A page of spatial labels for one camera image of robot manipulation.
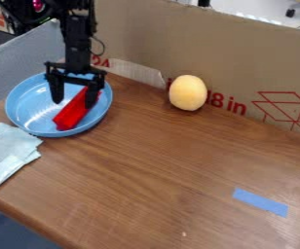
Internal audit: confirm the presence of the light blue folded cloth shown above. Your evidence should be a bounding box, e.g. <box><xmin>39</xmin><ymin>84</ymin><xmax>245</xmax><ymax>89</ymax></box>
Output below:
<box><xmin>0</xmin><ymin>123</ymin><xmax>42</xmax><ymax>185</ymax></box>

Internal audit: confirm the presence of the black computer tower with lights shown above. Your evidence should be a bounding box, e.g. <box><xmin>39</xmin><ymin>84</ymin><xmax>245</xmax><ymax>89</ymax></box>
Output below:
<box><xmin>0</xmin><ymin>0</ymin><xmax>62</xmax><ymax>36</ymax></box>

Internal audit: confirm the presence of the grey fabric panel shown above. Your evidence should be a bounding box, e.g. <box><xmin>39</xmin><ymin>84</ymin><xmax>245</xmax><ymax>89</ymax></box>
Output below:
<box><xmin>0</xmin><ymin>21</ymin><xmax>65</xmax><ymax>100</ymax></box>

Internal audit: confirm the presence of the blue tape strip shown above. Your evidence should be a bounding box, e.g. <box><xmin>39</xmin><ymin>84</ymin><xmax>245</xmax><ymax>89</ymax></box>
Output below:
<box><xmin>232</xmin><ymin>188</ymin><xmax>289</xmax><ymax>218</ymax></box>

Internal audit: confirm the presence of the brown cardboard box wall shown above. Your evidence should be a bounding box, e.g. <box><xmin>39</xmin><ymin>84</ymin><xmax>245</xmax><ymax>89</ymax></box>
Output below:
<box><xmin>93</xmin><ymin>0</ymin><xmax>300</xmax><ymax>132</ymax></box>

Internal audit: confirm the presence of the light blue plate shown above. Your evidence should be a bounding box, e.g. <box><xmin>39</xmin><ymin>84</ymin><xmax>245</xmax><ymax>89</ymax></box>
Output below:
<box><xmin>5</xmin><ymin>73</ymin><xmax>114</xmax><ymax>138</ymax></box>

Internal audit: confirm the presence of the yellow round fruit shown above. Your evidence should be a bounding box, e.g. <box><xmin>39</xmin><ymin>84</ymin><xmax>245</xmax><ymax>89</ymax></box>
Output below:
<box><xmin>169</xmin><ymin>75</ymin><xmax>208</xmax><ymax>111</ymax></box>

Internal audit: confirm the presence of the red rectangular block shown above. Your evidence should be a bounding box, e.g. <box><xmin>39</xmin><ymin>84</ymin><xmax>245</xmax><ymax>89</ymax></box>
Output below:
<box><xmin>53</xmin><ymin>87</ymin><xmax>90</xmax><ymax>130</ymax></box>

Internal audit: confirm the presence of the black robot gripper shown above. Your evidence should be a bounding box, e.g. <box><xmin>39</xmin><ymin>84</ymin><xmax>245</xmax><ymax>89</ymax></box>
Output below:
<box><xmin>45</xmin><ymin>15</ymin><xmax>106</xmax><ymax>109</ymax></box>

